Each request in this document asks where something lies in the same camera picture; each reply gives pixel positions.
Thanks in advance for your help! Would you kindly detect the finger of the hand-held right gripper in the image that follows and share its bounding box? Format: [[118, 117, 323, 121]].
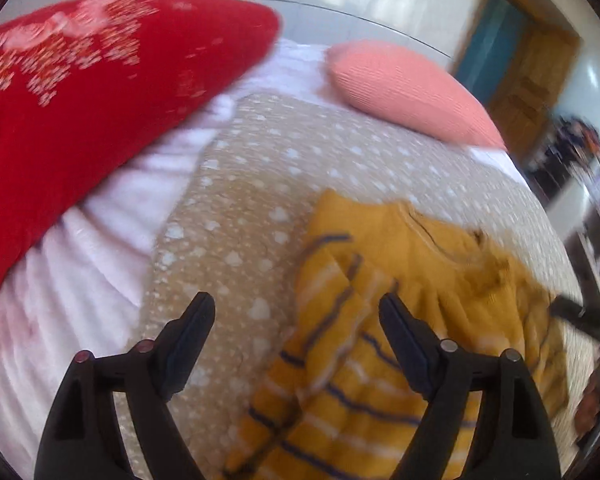
[[550, 296, 600, 343]]

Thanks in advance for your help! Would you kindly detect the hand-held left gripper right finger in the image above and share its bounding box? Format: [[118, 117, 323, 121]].
[[377, 292, 563, 480]]

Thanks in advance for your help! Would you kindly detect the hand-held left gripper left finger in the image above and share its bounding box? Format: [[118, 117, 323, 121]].
[[34, 291, 217, 480]]

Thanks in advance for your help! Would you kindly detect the yellow striped small shirt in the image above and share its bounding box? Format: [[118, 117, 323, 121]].
[[222, 189, 571, 480]]

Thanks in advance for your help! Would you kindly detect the white bedsheet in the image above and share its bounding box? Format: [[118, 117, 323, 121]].
[[0, 40, 526, 476]]

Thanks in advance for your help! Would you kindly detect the dark cluttered furniture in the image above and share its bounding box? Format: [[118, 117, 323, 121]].
[[525, 115, 600, 311]]

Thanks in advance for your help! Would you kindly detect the beige dotted blanket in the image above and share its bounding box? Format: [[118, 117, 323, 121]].
[[130, 91, 588, 480]]

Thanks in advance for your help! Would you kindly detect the wooden door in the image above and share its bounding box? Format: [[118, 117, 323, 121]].
[[485, 25, 581, 161]]

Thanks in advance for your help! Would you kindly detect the pink pillow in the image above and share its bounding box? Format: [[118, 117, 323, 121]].
[[326, 40, 508, 152]]

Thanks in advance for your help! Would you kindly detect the red patterned pillow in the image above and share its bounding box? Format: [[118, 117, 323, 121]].
[[0, 0, 283, 316]]

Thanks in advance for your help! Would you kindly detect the teal door panel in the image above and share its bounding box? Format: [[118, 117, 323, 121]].
[[452, 0, 528, 106]]

